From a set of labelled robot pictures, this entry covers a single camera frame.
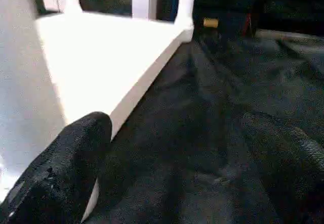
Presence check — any small tan label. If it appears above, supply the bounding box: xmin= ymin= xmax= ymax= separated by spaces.
xmin=203 ymin=17 xmax=219 ymax=28

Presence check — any white plastic table top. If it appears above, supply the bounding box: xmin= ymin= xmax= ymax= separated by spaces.
xmin=35 ymin=11 xmax=195 ymax=222

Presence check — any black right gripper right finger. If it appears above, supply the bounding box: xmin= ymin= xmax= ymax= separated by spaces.
xmin=242 ymin=114 xmax=324 ymax=224

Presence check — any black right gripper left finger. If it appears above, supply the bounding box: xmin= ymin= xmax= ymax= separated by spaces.
xmin=0 ymin=111 xmax=113 ymax=224

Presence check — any black mat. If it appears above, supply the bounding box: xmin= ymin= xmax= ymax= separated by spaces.
xmin=80 ymin=26 xmax=324 ymax=224

